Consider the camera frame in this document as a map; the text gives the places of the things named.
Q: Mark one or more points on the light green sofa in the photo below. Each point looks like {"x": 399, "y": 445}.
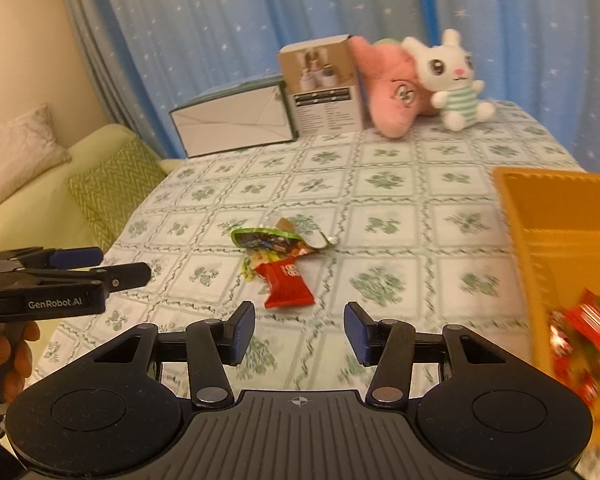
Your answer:
{"x": 30, "y": 210}

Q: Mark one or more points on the large white cardboard box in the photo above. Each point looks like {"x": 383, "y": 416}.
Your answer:
{"x": 235, "y": 117}

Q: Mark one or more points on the red snack bar packet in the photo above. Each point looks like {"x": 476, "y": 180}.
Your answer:
{"x": 287, "y": 282}

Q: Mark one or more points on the green zigzag pillow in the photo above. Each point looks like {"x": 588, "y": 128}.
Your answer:
{"x": 112, "y": 190}

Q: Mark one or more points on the person's left hand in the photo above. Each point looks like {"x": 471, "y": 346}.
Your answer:
{"x": 17, "y": 355}

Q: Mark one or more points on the green snack packet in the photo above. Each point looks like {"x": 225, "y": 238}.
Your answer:
{"x": 260, "y": 237}

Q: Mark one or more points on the grey star curtain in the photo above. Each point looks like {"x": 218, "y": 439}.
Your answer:
{"x": 95, "y": 45}

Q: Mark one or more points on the yellow green candy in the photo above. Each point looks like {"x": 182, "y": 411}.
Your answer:
{"x": 252, "y": 265}

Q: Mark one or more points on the white bunny plush toy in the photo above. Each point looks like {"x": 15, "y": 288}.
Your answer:
{"x": 450, "y": 80}

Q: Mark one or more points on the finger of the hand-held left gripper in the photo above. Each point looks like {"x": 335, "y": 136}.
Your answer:
{"x": 125, "y": 275}
{"x": 75, "y": 258}

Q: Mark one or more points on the orange plastic tray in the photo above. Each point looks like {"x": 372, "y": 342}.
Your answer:
{"x": 555, "y": 240}

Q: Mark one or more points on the pink plush toy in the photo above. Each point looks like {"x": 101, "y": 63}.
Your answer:
{"x": 390, "y": 90}

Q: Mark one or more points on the small beige product box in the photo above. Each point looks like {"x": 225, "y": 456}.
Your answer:
{"x": 325, "y": 90}

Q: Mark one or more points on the sheer blue star curtain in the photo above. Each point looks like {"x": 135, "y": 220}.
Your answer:
{"x": 280, "y": 10}

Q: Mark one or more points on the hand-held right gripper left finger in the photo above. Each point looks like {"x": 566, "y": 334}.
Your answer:
{"x": 242, "y": 332}

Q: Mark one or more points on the large red snack packet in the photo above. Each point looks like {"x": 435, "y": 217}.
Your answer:
{"x": 590, "y": 317}

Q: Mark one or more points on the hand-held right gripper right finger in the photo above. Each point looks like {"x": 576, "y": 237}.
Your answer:
{"x": 357, "y": 335}

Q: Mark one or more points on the small red snack packet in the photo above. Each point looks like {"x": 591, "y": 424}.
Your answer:
{"x": 560, "y": 336}

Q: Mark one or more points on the small red candy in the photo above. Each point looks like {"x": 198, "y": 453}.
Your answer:
{"x": 587, "y": 386}

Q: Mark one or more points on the green floral checked tablecloth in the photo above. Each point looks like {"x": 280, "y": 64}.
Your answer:
{"x": 380, "y": 220}

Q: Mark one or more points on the white pillow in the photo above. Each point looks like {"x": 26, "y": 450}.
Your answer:
{"x": 15, "y": 155}

